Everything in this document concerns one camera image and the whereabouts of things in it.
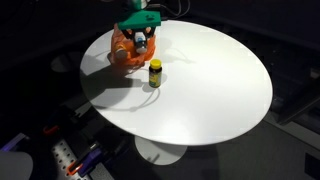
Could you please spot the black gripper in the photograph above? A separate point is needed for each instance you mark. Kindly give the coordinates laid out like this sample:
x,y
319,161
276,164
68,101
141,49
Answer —
x,y
138,31

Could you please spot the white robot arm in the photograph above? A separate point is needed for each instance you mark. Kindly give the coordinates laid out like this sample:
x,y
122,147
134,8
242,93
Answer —
x,y
136,3

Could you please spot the orange plastic bag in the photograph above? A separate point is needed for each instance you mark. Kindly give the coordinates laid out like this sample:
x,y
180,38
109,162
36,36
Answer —
x,y
130,56

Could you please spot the small white capped bottle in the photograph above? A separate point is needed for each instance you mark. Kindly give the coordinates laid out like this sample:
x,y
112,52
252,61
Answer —
x,y
120,51

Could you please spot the brown bottle yellow cap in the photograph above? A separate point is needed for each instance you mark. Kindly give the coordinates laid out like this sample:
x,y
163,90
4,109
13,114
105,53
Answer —
x,y
155,75

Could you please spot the green gripper mounting plate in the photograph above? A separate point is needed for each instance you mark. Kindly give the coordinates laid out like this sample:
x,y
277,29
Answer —
x,y
141,19

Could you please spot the black orange tipped clamp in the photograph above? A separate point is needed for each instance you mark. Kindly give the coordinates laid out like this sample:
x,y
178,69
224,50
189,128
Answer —
x,y
51,128

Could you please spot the purple edged block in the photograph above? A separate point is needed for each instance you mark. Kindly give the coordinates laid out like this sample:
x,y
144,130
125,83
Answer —
x,y
13,141

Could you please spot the white rounded cover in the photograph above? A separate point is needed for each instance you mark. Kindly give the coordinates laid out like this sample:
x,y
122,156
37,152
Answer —
x,y
15,166

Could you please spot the white table pedestal base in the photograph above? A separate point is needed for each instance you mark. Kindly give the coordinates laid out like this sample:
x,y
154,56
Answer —
x,y
160,151

